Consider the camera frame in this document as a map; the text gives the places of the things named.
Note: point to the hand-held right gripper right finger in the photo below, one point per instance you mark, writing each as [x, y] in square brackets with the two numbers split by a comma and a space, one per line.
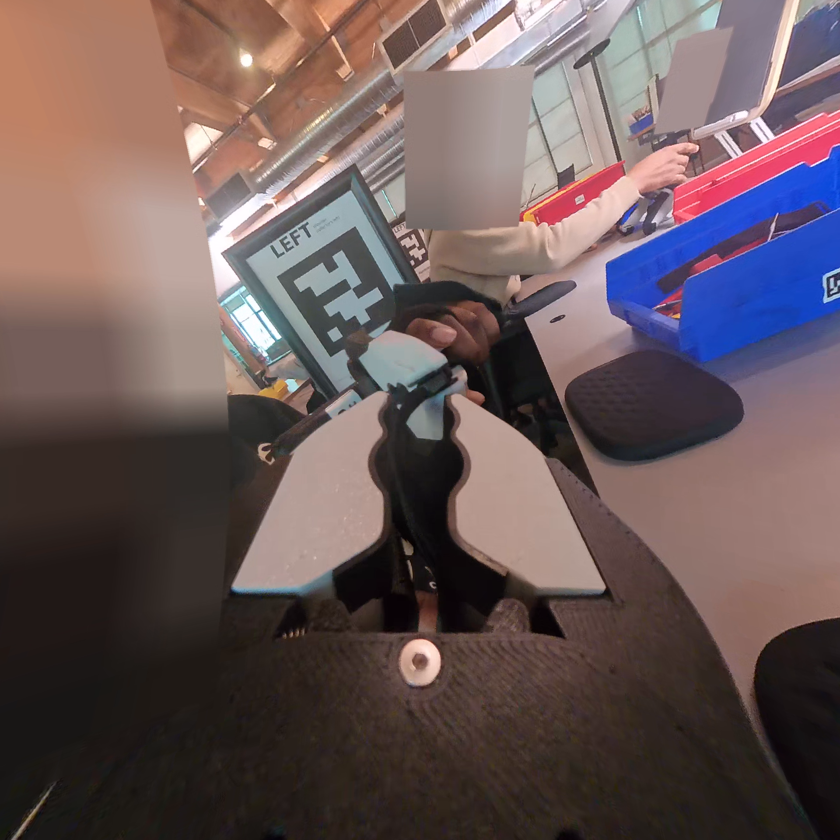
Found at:
[525, 518]

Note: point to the person's right hand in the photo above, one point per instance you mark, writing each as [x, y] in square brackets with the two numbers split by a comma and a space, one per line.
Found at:
[428, 610]

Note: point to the silver ventilation duct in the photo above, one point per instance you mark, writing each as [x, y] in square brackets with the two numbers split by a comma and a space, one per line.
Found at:
[315, 138]

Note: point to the red plastic storage bin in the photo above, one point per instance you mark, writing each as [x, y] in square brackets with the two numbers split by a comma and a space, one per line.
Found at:
[754, 170]
[584, 190]

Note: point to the black foam pad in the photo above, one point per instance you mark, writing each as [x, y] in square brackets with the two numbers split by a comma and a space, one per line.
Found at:
[807, 722]
[649, 400]

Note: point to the black framed marker sign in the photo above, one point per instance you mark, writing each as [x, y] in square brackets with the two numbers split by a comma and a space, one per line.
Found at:
[341, 289]

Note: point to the blue plastic storage bin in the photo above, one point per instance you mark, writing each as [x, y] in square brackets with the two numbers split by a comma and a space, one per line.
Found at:
[741, 308]

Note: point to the black disc floor stand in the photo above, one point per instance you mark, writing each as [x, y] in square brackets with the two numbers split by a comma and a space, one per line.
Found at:
[590, 44]

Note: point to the small marker sign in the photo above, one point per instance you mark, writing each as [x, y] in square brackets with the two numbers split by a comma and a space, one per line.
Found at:
[410, 253]

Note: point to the red plastic block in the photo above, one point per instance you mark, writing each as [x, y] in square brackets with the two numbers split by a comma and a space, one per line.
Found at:
[702, 264]

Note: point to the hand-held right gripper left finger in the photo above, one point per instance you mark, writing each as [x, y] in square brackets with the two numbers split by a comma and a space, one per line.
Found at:
[308, 518]

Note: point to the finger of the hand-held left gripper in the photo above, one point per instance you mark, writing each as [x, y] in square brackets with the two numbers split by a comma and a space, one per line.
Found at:
[407, 361]
[430, 417]

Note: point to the black panel with pale edge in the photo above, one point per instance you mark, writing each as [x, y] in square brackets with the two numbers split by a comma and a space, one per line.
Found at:
[754, 59]

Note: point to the yellow plastic storage bin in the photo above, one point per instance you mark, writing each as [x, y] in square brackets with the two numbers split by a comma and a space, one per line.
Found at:
[541, 208]
[282, 388]

